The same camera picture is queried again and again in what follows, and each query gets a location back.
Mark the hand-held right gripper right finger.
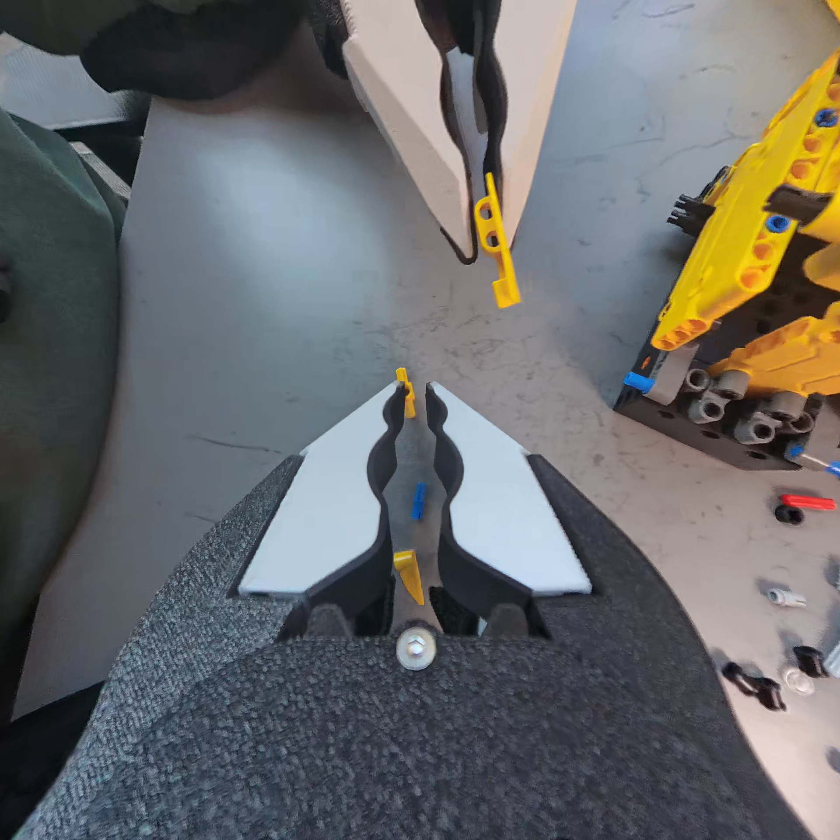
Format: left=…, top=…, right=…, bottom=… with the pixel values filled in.
left=424, top=382, right=593, bottom=635

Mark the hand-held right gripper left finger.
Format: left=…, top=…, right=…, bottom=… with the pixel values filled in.
left=238, top=382, right=408, bottom=635

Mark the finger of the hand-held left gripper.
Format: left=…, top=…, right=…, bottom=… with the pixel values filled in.
left=340, top=0, right=490, bottom=265
left=484, top=0, right=580, bottom=249

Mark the yellow thin lego liftarm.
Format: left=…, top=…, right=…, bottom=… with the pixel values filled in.
left=473, top=172, right=523, bottom=310

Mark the yellow lego robot model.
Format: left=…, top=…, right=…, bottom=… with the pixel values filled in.
left=613, top=0, right=840, bottom=475

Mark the pile of small lego pins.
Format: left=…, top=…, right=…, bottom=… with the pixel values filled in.
left=721, top=492, right=840, bottom=777

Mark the person's left forearm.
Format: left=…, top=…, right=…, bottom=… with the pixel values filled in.
left=0, top=0, right=306, bottom=102

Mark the yellow lego wedge piece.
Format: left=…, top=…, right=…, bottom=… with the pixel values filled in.
left=392, top=549, right=427, bottom=606

